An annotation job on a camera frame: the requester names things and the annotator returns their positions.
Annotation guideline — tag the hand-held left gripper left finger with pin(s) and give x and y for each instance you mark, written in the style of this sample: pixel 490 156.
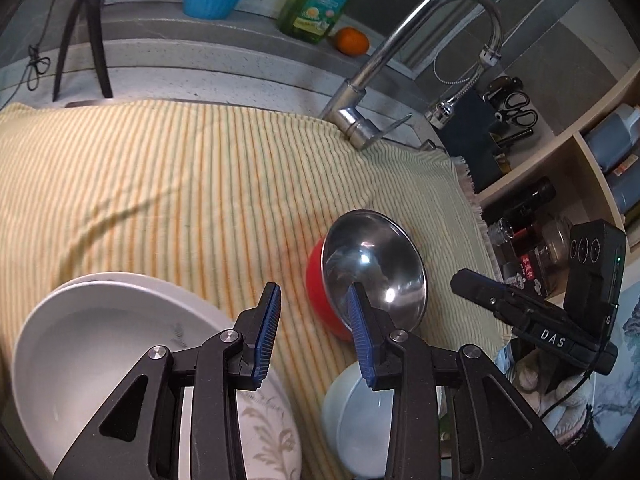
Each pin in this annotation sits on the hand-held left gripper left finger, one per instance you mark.
pixel 265 335

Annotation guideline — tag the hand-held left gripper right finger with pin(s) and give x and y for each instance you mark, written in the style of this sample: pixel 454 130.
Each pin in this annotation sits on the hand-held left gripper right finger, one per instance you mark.
pixel 360 335

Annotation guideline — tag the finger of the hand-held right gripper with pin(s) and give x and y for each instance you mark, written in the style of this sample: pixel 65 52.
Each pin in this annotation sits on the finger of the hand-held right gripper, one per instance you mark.
pixel 480 287

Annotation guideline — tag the stainless steel bowl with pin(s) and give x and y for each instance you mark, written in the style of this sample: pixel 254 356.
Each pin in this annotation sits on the stainless steel bowl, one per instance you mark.
pixel 380 270

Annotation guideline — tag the white bowl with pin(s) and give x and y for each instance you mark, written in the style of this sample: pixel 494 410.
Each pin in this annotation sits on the white bowl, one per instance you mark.
pixel 350 420

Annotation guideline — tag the white plate grey leaf print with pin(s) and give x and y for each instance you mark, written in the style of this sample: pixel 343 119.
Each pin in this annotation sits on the white plate grey leaf print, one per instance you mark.
pixel 90 350

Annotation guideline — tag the clear drinking glass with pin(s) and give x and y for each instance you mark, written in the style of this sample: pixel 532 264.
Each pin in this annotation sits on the clear drinking glass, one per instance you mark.
pixel 556 237

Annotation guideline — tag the red printed box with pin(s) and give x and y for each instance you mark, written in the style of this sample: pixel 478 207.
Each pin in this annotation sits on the red printed box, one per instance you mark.
pixel 535 270

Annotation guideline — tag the dark glass bottle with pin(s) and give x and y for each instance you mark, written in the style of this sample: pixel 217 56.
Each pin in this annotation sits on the dark glass bottle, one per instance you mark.
pixel 525 200

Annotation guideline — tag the blue white printed bag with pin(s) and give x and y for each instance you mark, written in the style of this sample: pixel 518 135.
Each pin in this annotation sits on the blue white printed bag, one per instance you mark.
pixel 622 375

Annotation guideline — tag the wooden shelf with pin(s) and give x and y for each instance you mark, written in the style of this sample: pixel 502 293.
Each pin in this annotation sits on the wooden shelf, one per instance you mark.
pixel 565 160

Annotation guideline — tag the large dark jug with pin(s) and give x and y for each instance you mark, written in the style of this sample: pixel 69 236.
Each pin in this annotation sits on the large dark jug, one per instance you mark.
pixel 612 135

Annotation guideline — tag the dark knife block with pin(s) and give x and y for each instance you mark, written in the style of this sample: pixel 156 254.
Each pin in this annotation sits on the dark knife block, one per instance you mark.
pixel 472 135

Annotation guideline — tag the black scissors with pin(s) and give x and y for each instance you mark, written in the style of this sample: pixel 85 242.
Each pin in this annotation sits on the black scissors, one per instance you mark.
pixel 520 110

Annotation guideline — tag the yellow striped cloth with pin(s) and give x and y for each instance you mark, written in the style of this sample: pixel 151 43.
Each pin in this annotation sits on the yellow striped cloth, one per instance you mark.
pixel 150 185

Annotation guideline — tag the chrome faucet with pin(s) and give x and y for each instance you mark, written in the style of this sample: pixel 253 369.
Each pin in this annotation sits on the chrome faucet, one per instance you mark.
pixel 380 55

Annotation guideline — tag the orange fruit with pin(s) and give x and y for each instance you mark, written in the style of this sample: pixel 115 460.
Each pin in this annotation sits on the orange fruit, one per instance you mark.
pixel 352 41

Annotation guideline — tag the green dish soap bottle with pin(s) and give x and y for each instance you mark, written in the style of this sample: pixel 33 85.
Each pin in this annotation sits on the green dish soap bottle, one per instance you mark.
pixel 320 0

